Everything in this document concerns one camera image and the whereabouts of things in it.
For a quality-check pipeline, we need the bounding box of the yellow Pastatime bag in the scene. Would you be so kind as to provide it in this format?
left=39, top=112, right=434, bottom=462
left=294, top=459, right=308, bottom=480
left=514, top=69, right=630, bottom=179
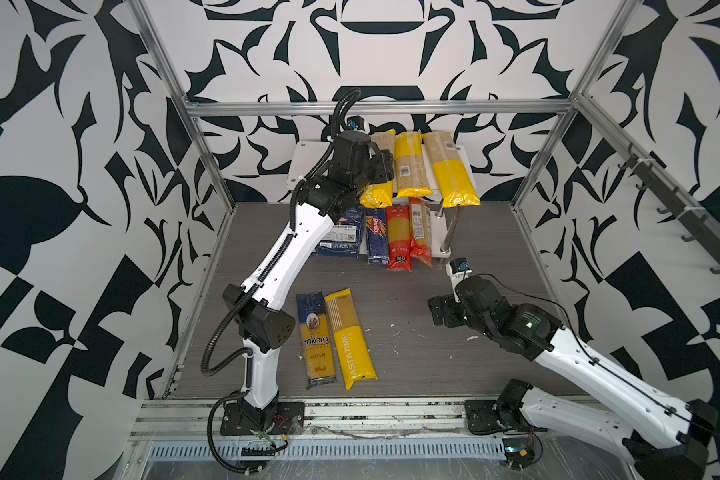
left=360, top=130, right=395, bottom=209
left=325, top=289, right=377, bottom=390

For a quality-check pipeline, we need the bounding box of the yellow spaghetti bag narrow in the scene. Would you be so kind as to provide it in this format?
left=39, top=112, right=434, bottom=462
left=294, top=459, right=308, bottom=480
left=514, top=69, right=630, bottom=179
left=394, top=132, right=433, bottom=198

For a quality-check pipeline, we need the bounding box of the blue Barilla spaghetti box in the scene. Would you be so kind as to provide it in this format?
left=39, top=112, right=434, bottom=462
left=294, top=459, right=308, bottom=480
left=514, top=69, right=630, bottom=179
left=365, top=209, right=390, bottom=266

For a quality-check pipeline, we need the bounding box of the red spaghetti bag labelled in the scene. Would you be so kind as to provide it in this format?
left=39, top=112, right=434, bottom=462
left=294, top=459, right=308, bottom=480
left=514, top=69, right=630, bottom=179
left=409, top=198, right=433, bottom=267

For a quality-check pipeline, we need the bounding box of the dark blue Barilla pasta bag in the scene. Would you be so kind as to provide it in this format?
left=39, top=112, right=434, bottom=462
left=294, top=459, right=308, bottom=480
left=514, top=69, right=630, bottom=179
left=315, top=207, right=365, bottom=258

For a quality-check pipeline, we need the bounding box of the yellow Pastatime bag barcode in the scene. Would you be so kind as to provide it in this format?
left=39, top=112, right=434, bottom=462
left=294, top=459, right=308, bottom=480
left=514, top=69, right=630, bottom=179
left=422, top=131, right=481, bottom=208

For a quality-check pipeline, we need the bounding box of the dark spaghetti pack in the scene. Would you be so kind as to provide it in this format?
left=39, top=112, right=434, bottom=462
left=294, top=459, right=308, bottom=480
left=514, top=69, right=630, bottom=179
left=296, top=292, right=336, bottom=389

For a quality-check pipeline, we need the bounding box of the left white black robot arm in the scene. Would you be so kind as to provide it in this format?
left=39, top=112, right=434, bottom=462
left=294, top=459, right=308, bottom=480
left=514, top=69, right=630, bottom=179
left=200, top=130, right=394, bottom=430

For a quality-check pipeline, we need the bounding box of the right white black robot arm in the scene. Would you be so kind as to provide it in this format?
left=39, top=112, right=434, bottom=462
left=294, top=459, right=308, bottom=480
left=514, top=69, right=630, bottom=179
left=428, top=259, right=718, bottom=479

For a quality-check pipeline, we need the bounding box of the white two-tier metal shelf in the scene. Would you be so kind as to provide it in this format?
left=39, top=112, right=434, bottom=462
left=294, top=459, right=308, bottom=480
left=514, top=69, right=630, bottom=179
left=285, top=141, right=460, bottom=259

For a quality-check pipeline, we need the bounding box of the small circuit board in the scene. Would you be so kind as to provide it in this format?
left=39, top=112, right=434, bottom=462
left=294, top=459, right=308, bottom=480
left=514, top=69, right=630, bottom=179
left=502, top=435, right=537, bottom=471

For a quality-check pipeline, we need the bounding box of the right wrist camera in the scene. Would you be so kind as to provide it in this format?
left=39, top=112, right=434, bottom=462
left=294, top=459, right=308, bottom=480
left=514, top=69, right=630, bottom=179
left=446, top=257, right=472, bottom=303

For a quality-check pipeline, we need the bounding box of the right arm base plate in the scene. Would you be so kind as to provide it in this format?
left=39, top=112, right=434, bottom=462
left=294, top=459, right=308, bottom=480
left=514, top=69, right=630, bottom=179
left=464, top=399, right=548, bottom=435

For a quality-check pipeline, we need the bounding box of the white slotted cable duct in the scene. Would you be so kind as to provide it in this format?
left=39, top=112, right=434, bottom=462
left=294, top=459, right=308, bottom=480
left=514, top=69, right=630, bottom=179
left=149, top=436, right=508, bottom=463

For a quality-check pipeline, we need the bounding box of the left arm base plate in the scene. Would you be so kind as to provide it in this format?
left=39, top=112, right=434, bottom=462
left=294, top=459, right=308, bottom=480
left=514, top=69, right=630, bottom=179
left=220, top=399, right=305, bottom=436

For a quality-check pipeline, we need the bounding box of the dark wall hook rack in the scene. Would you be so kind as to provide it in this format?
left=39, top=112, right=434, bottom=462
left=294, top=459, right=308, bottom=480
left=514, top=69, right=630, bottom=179
left=619, top=142, right=720, bottom=276

